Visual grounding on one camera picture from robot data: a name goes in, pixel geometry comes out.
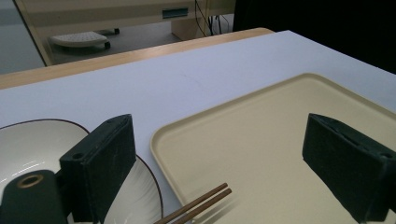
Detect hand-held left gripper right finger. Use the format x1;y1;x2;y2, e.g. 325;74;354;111
302;113;396;224

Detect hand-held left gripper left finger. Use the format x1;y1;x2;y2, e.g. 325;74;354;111
59;113;137;224

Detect white plate with dark rim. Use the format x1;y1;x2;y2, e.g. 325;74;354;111
0;119;164;224

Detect beige plastic tray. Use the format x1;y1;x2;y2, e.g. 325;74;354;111
149;72;396;224

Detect brown wooden chopstick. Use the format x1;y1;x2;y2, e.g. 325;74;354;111
170;188;233;224
153;182;229;224

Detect beige desk with blue label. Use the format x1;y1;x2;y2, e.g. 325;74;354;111
12;0;236;67

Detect black curtain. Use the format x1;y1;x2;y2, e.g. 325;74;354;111
233;0;396;75

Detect black cables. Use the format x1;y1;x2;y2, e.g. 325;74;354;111
194;0;231;37

